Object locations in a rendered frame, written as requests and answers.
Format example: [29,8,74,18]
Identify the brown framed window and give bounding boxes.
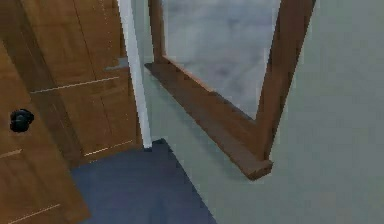
[143,0,318,182]

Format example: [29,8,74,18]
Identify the black round door handle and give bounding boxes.
[9,108,36,134]

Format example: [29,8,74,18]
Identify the brown wooden room door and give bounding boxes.
[0,0,144,224]

